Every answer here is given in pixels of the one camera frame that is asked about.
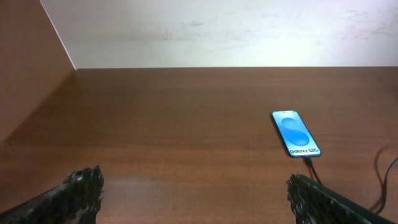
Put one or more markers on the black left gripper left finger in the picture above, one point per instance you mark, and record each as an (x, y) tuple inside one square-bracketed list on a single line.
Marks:
[(76, 200)]

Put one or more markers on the blue Galaxy smartphone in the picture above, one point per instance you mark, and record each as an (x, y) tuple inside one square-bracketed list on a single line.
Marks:
[(295, 135)]

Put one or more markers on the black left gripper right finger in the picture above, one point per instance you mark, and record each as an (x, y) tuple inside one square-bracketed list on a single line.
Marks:
[(313, 203)]

